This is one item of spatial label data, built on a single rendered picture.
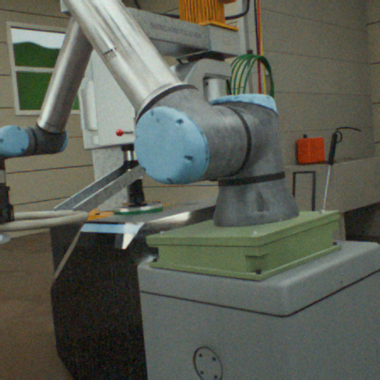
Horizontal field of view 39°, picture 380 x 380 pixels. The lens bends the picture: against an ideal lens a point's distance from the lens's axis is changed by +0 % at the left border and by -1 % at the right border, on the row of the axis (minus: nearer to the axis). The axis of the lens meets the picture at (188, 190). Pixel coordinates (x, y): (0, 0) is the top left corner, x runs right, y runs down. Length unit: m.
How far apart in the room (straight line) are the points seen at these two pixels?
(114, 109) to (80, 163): 7.08
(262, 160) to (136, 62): 0.33
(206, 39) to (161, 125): 1.83
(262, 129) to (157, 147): 0.24
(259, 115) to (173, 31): 1.49
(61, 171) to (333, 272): 8.25
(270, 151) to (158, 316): 0.43
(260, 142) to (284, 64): 4.58
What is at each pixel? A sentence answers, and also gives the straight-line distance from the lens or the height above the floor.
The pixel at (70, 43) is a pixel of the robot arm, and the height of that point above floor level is 1.41.
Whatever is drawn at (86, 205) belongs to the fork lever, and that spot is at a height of 0.92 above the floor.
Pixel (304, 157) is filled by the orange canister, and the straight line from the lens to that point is 5.61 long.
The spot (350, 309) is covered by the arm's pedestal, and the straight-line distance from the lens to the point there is 1.18.
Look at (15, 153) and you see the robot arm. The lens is 1.64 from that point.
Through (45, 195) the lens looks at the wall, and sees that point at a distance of 9.02.
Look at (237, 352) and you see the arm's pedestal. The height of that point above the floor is 0.70.
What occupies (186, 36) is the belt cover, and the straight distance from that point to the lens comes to 2.66.
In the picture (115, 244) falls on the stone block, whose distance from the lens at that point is 2.04.
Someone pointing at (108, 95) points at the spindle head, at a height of 1.36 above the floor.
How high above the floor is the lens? 1.09
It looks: 4 degrees down
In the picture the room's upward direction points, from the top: 5 degrees counter-clockwise
